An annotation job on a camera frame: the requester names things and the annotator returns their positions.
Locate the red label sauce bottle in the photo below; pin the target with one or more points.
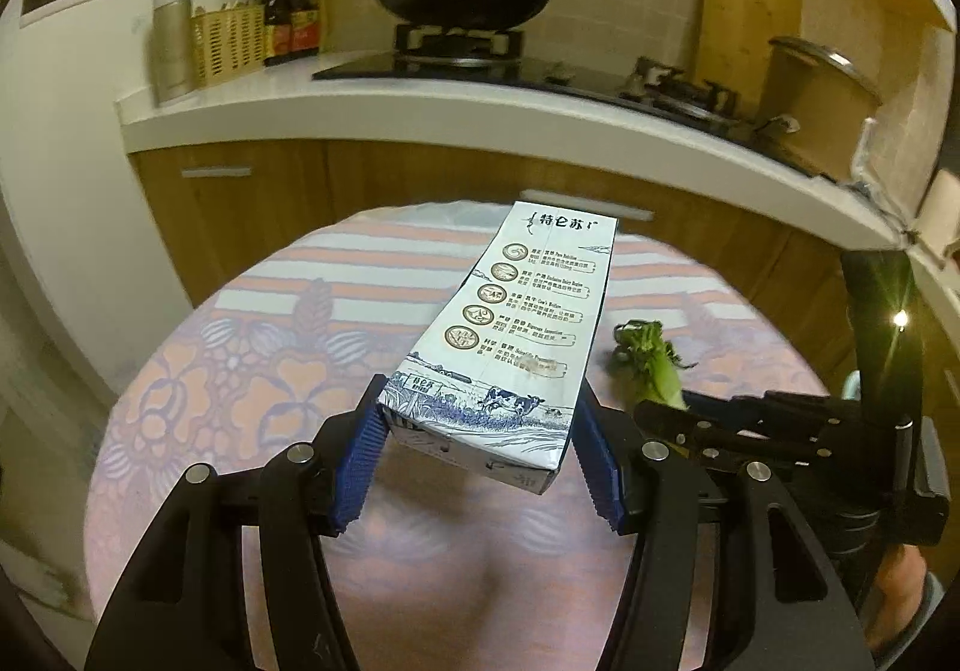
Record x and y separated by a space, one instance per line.
305 25

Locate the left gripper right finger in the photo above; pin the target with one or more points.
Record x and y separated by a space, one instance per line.
779 603

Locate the steel canister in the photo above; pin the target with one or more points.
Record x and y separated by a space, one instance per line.
173 49

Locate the right hand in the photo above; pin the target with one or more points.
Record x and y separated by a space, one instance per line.
896 596

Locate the wooden cutting board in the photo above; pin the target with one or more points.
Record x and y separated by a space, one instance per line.
733 46

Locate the dark sauce bottle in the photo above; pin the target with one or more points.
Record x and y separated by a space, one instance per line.
276 31

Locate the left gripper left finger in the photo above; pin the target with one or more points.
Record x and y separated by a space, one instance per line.
180 602

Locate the cream electric kettle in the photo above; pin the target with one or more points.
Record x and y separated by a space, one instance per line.
939 215

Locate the white blue milk carton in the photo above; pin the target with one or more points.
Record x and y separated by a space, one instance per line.
492 384

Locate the green vegetable scrap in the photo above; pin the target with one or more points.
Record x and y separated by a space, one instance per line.
646 366

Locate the yellow utensil basket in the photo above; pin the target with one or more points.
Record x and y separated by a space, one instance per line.
228 43

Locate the white power adapter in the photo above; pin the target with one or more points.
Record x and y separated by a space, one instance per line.
862 154

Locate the black gas stove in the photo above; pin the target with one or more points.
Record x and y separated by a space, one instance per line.
498 59

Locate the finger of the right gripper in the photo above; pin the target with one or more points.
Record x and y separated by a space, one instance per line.
773 409
704 440

